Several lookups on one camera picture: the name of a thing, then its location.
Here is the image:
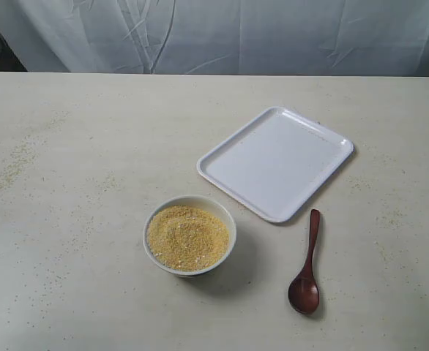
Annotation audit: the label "brown wooden spoon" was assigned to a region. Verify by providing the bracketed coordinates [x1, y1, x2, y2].
[288, 209, 321, 315]

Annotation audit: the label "yellow millet grains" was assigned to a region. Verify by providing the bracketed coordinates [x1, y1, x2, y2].
[147, 205, 229, 272]

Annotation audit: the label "white rectangular plastic tray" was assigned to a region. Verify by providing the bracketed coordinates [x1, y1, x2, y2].
[196, 107, 354, 223]

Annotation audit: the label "white ceramic bowl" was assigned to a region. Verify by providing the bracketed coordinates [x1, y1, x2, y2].
[143, 195, 237, 277]

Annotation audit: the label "white backdrop cloth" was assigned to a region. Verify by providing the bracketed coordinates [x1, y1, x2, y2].
[0, 0, 429, 76]

